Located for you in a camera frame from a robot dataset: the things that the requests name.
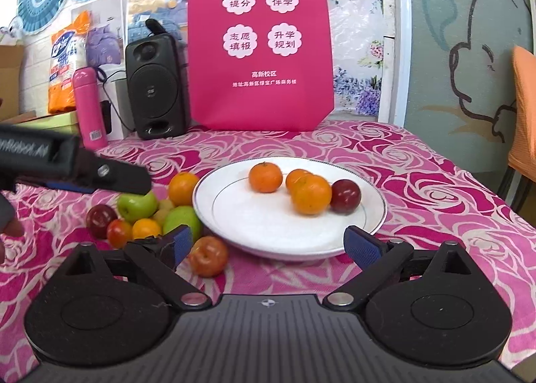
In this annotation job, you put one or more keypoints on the cardboard box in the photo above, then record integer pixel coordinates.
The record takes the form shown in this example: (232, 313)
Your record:
(11, 58)

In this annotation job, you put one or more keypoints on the small yellow orange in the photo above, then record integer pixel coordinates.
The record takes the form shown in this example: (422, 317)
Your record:
(146, 227)

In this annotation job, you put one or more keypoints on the brown longan fruit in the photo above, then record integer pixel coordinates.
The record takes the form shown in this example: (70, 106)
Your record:
(166, 205)
(160, 216)

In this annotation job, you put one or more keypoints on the orange white snack bag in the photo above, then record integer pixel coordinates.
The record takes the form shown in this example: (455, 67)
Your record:
(68, 54)

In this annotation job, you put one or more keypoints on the white ceramic plate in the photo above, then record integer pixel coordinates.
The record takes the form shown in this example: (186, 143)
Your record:
(267, 225)

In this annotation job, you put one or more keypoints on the large orange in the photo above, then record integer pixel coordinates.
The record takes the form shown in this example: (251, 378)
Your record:
(181, 188)
(311, 194)

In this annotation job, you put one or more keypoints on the person's left hand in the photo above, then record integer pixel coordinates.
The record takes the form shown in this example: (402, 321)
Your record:
(9, 223)

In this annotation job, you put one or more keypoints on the red orange apple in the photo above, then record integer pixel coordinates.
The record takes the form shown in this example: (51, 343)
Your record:
(208, 257)

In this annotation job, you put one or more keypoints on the dark red apple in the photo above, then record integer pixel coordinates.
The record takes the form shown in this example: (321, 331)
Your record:
(98, 218)

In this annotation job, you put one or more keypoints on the pink thermos bottle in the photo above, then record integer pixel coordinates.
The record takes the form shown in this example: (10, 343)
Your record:
(88, 109)

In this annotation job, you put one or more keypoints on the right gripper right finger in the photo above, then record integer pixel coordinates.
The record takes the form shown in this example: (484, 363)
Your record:
(381, 264)

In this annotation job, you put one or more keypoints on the orange chair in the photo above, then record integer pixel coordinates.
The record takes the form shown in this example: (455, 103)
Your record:
(521, 157)

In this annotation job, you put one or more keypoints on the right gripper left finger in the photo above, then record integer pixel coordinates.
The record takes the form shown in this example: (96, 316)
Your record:
(157, 259)

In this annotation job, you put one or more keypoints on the pink tote bag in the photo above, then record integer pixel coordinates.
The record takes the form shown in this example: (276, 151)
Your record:
(262, 65)

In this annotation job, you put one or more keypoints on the small mandarin behind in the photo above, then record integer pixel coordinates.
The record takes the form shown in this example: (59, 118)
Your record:
(293, 177)

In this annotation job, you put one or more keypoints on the pink rose tablecloth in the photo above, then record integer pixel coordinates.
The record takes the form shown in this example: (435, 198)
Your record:
(75, 310)

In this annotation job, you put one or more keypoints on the white box behind bottle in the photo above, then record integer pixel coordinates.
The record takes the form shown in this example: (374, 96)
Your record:
(115, 103)

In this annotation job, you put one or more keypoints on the green apple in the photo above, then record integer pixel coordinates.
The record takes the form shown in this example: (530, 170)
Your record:
(183, 215)
(135, 207)

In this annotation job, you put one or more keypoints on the light green box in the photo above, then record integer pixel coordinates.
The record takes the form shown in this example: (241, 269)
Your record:
(64, 123)

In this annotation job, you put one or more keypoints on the large orange on plate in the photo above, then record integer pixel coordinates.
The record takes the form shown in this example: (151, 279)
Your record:
(311, 194)

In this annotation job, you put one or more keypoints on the small red apple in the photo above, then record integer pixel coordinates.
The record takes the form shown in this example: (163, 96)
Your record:
(118, 233)

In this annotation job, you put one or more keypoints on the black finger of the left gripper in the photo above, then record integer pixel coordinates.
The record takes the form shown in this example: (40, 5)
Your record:
(94, 172)

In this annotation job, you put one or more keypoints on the mandarin with green stem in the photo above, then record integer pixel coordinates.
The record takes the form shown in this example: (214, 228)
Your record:
(265, 178)

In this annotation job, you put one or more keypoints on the black speaker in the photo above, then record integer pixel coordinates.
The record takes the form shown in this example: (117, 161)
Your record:
(157, 84)

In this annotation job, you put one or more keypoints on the dark red plum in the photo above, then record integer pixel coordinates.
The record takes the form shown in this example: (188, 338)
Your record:
(346, 196)

